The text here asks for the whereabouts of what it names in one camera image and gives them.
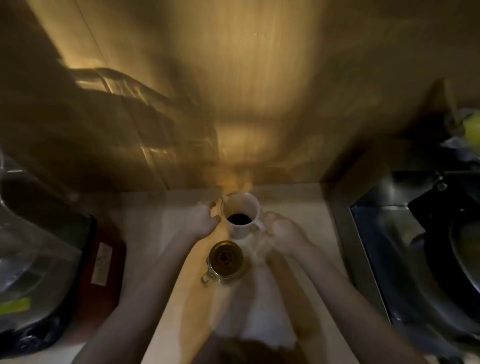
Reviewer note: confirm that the person's right hand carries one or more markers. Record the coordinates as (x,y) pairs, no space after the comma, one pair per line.
(285,236)

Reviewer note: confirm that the person's left hand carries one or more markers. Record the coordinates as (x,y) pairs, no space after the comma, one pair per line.
(202,221)

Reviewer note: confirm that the white cup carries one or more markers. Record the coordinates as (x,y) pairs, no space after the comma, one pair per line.
(242,204)

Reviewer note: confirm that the clear glass jar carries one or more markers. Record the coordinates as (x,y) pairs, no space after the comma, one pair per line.
(221,279)

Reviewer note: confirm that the person's right forearm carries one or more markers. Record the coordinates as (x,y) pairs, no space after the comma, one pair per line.
(356,307)

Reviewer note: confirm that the person's left forearm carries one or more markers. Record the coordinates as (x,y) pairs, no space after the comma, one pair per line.
(146,300)

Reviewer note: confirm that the stainless steel sink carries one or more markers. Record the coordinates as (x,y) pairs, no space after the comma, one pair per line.
(390,262)

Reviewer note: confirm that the red blender base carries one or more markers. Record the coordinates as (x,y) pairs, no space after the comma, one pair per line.
(107,285)

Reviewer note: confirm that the olive clothing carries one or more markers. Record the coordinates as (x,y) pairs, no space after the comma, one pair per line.
(243,352)

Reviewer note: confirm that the steel bowl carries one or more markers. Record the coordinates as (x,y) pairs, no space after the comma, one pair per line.
(468,251)

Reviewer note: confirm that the yellow item in plastic bag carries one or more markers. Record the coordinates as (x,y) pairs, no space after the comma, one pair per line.
(470,129)

